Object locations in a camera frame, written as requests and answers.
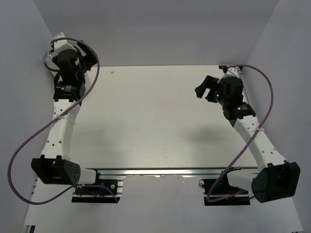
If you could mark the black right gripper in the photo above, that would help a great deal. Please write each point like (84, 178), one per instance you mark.
(209, 83)

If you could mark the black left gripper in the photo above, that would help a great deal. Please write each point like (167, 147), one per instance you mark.
(88, 59)

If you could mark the clear bottle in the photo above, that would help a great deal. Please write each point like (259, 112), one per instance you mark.
(48, 60)

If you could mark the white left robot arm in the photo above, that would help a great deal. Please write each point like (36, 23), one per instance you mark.
(54, 165)

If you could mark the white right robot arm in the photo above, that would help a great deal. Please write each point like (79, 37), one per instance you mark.
(276, 177)

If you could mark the white bin with black rim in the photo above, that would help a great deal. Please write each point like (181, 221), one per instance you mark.
(50, 69)

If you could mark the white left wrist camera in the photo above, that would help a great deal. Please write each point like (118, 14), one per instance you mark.
(60, 46)

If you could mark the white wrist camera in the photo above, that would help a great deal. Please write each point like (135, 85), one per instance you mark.
(60, 46)
(228, 72)

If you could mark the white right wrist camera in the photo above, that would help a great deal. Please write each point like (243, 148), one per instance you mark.
(228, 72)

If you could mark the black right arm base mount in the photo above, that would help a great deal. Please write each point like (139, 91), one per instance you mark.
(222, 194)

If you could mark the aluminium table front rail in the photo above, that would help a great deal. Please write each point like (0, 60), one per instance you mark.
(118, 172)

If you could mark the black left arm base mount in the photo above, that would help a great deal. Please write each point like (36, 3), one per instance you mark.
(105, 190)

